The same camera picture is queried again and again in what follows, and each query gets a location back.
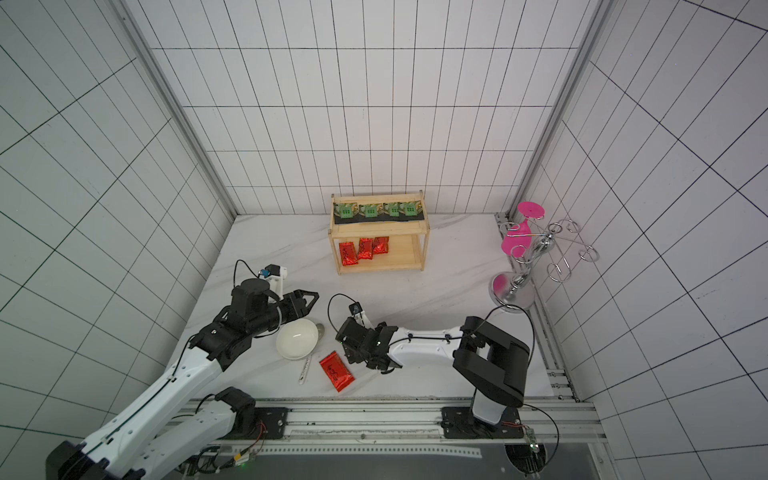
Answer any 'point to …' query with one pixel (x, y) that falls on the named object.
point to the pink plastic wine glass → (518, 238)
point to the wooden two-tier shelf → (379, 232)
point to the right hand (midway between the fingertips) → (354, 344)
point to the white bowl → (297, 339)
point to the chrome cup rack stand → (514, 292)
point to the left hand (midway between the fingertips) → (310, 303)
